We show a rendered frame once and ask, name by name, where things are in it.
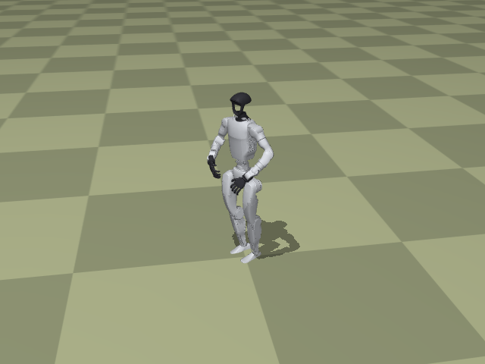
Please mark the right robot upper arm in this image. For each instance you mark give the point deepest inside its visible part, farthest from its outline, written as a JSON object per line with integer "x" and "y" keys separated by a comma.
{"x": 222, "y": 131}

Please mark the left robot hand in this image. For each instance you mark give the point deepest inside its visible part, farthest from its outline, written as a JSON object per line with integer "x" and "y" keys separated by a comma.
{"x": 239, "y": 183}

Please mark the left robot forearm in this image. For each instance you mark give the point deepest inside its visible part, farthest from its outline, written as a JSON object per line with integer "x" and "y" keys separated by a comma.
{"x": 262, "y": 163}

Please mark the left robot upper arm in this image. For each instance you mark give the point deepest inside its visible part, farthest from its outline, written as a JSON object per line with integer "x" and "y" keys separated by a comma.
{"x": 257, "y": 132}

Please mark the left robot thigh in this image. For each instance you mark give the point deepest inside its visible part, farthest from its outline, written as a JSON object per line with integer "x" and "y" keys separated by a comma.
{"x": 249, "y": 201}

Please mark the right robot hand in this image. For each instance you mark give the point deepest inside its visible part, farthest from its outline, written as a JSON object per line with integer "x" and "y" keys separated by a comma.
{"x": 211, "y": 163}

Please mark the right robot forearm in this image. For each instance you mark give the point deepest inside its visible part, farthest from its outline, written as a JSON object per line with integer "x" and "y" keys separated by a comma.
{"x": 215, "y": 147}

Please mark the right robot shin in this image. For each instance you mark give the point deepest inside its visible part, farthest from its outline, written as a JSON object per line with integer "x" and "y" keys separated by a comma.
{"x": 239, "y": 226}

